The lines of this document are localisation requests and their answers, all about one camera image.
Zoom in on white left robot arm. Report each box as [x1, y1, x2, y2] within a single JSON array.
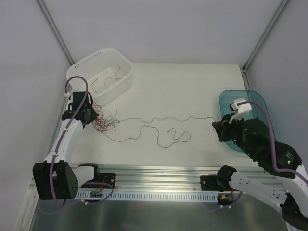
[[32, 91, 101, 200]]

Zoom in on right aluminium frame post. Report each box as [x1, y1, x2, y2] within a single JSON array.
[[242, 0, 291, 73]]

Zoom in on teal plastic bin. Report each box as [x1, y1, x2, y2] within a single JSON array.
[[218, 89, 269, 158]]

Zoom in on white slotted cable duct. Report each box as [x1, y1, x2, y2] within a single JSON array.
[[75, 190, 218, 203]]

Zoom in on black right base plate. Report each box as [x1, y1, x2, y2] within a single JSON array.
[[200, 175, 218, 191]]

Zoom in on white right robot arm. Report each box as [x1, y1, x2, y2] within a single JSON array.
[[212, 114, 308, 231]]

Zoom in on white plastic basket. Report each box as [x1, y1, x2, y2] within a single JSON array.
[[66, 48, 133, 106]]

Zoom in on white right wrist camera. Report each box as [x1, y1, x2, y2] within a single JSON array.
[[229, 98, 252, 124]]

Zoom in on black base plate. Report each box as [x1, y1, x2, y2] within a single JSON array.
[[99, 173, 116, 189], [200, 175, 218, 191]]

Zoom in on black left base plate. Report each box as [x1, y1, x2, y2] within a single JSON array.
[[99, 173, 116, 189]]

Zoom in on red wire in basket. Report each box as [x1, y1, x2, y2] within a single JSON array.
[[90, 66, 123, 93]]

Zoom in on aluminium mounting rail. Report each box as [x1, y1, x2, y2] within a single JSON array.
[[30, 163, 287, 192]]

